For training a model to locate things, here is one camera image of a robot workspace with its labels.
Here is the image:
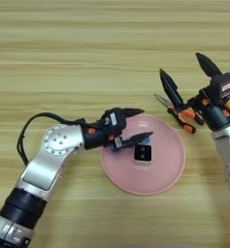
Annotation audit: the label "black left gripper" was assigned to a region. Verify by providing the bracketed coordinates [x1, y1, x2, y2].
[82, 108, 154, 150]

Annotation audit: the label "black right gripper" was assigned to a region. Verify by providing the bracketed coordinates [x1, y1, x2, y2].
[158, 52, 230, 132]

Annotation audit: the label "orange black pliers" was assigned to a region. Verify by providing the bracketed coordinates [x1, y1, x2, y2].
[153, 92, 205, 135]

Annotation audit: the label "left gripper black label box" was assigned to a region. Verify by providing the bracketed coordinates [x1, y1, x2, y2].
[100, 107, 127, 135]

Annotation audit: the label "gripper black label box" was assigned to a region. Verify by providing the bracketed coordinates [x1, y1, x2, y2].
[209, 72, 230, 106]
[100, 107, 127, 135]

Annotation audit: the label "small black square cube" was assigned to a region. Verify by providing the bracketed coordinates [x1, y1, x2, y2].
[132, 143, 153, 166]

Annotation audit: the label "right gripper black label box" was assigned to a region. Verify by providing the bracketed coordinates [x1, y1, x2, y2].
[209, 72, 230, 106]

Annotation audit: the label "pink round plate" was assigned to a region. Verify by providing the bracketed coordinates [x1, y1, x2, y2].
[99, 114, 186, 196]

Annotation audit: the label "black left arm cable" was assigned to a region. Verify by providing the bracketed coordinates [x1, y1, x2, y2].
[16, 111, 88, 167]

